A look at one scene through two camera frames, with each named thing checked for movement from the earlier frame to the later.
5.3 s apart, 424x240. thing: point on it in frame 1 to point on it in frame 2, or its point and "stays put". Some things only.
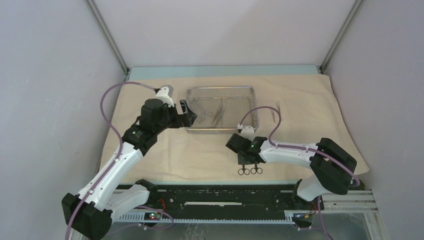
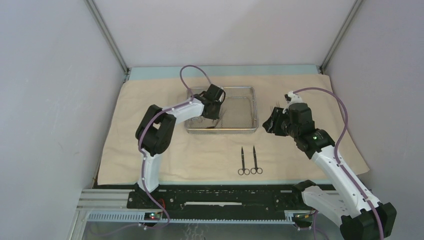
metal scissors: [243, 169] stays put
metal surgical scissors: [256, 170] stays put
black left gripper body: [170, 118] to [215, 112]
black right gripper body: [242, 160] to [280, 119]
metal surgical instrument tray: [220, 109] stays put
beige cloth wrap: [293, 109] stays put
